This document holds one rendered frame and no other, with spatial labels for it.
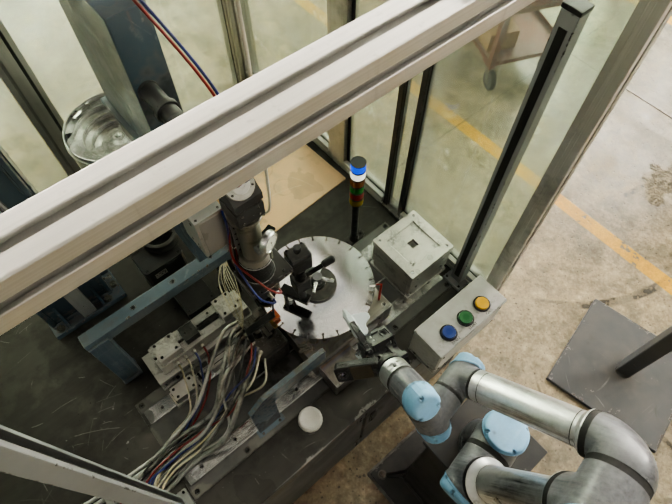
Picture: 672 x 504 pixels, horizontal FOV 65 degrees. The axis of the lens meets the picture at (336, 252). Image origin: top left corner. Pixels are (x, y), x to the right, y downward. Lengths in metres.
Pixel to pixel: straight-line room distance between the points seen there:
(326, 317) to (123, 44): 0.84
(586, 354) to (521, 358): 0.29
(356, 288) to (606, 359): 1.49
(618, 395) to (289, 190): 1.68
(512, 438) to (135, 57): 1.19
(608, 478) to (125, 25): 1.14
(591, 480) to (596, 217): 2.19
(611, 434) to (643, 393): 1.63
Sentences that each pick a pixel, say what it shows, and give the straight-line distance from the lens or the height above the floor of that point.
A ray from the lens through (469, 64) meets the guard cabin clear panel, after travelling 1.31.
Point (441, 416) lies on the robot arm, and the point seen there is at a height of 1.11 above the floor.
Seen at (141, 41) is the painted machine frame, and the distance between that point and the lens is 1.11.
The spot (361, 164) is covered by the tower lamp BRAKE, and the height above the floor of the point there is 1.16.
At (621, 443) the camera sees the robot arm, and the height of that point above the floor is 1.35.
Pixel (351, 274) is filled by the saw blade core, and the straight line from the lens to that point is 1.54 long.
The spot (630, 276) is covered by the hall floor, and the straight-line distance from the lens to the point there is 2.99.
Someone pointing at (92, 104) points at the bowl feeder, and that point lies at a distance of 1.92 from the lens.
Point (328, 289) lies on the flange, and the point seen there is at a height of 0.96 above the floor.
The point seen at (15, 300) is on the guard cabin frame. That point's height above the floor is 2.02.
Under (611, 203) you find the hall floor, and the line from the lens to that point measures 3.21.
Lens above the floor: 2.31
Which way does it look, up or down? 60 degrees down
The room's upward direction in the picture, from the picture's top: straight up
